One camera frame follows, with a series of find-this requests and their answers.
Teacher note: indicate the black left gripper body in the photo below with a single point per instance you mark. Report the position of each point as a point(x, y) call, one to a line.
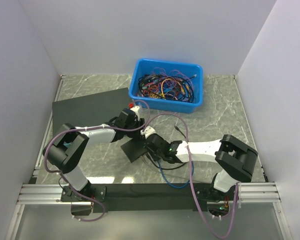
point(136, 124)

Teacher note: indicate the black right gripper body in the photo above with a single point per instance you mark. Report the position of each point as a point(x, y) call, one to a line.
point(156, 155)

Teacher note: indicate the small black network switch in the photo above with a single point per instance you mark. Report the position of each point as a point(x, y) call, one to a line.
point(134, 149)

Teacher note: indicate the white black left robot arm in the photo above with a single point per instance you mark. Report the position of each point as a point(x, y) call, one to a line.
point(64, 151)

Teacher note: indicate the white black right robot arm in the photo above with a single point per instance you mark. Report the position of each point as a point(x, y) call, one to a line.
point(236, 159)

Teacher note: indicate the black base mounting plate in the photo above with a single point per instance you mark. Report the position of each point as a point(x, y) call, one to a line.
point(157, 196)

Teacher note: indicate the blue plastic bin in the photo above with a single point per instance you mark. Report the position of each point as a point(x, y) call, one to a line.
point(168, 85)

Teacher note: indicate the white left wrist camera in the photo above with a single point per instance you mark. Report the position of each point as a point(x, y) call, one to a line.
point(136, 109)

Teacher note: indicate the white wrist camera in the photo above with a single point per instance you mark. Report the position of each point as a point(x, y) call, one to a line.
point(147, 131)
point(136, 109)

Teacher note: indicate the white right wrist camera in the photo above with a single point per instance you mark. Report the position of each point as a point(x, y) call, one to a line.
point(147, 131)

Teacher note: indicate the large black network switch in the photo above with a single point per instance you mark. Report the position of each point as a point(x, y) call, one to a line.
point(89, 110)

